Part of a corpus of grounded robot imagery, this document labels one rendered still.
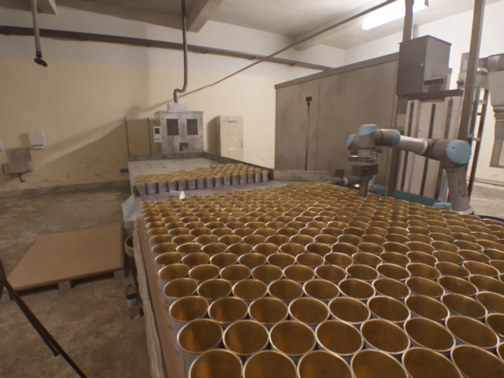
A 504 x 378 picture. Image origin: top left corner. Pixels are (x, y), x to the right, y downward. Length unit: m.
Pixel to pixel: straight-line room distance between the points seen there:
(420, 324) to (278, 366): 0.24
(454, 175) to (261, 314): 1.29
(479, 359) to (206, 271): 0.50
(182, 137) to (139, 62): 2.63
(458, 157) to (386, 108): 1.89
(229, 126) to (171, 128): 2.24
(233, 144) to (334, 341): 7.69
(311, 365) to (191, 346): 0.19
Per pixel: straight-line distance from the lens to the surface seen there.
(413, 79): 2.88
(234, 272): 0.60
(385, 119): 3.28
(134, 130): 7.73
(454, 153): 1.49
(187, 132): 6.42
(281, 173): 2.17
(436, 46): 3.05
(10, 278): 3.37
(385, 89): 3.33
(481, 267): 0.78
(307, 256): 0.65
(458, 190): 1.61
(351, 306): 0.52
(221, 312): 0.51
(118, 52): 8.00
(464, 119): 2.90
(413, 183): 2.11
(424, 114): 2.08
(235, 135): 8.02
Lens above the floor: 1.51
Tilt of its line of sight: 14 degrees down
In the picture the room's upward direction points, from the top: straight up
